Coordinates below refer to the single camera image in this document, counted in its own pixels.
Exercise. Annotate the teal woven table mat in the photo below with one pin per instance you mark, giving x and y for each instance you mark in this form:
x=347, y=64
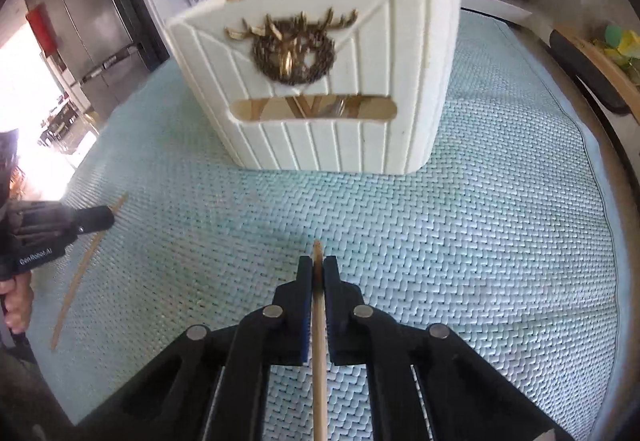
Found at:
x=450, y=246

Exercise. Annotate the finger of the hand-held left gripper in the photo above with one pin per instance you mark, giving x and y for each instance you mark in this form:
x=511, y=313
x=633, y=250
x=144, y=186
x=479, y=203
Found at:
x=92, y=220

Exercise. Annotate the curved wooden chopstick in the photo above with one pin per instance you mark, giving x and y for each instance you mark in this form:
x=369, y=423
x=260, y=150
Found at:
x=73, y=301

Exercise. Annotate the wooden chair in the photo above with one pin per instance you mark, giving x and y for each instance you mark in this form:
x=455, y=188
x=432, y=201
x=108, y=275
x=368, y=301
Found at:
x=595, y=71

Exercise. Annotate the person's left hand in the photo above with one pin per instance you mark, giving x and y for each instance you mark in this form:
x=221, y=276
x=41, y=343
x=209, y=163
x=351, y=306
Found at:
x=19, y=303

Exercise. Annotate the yellow green plastic bag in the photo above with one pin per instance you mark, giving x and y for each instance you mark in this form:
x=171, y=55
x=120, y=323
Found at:
x=620, y=48

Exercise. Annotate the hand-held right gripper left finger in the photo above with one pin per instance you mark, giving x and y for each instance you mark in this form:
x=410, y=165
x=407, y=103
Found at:
x=305, y=321

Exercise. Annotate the cream ribbed utensil holder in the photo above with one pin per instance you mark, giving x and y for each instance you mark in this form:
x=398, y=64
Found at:
x=400, y=71

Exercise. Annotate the red fridge sticker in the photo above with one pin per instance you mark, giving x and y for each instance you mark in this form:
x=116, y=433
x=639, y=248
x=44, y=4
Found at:
x=40, y=28

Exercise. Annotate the white kitchen counter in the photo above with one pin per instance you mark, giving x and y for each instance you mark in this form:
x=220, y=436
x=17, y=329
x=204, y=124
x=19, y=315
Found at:
x=500, y=8

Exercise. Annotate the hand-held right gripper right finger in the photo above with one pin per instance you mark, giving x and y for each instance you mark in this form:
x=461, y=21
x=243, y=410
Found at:
x=332, y=321

